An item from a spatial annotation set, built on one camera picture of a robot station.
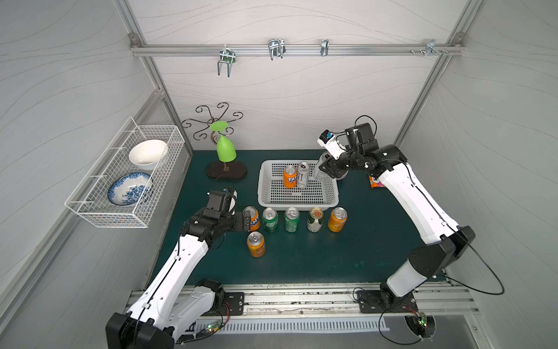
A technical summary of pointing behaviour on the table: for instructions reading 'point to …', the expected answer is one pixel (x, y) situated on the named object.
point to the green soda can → (270, 219)
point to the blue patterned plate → (128, 188)
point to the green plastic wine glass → (225, 152)
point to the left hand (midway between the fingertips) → (239, 218)
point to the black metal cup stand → (224, 170)
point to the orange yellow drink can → (338, 219)
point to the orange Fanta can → (254, 217)
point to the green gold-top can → (314, 220)
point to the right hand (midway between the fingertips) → (327, 159)
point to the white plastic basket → (320, 194)
